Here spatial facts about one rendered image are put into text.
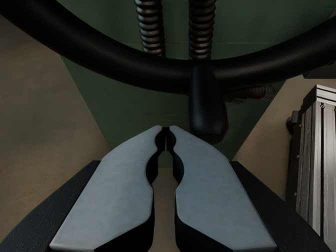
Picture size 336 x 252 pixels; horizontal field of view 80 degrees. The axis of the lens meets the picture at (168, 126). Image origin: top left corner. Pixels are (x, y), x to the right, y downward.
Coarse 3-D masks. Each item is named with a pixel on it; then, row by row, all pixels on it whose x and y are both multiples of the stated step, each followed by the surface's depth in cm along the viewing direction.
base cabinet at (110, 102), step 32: (64, 0) 28; (96, 0) 28; (128, 0) 28; (224, 0) 28; (256, 0) 28; (288, 0) 28; (320, 0) 28; (128, 32) 32; (224, 32) 32; (256, 32) 32; (288, 32) 32; (96, 96) 46; (128, 96) 45; (160, 96) 45; (128, 128) 57; (160, 160) 77
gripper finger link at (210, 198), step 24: (168, 144) 12; (192, 144) 10; (192, 168) 8; (216, 168) 8; (192, 192) 7; (216, 192) 7; (240, 192) 7; (192, 216) 6; (216, 216) 6; (240, 216) 6; (192, 240) 6; (216, 240) 6; (240, 240) 6; (264, 240) 6
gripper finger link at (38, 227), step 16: (96, 160) 9; (80, 176) 8; (64, 192) 7; (80, 192) 7; (48, 208) 7; (64, 208) 7; (32, 224) 6; (48, 224) 6; (16, 240) 6; (32, 240) 6; (48, 240) 6
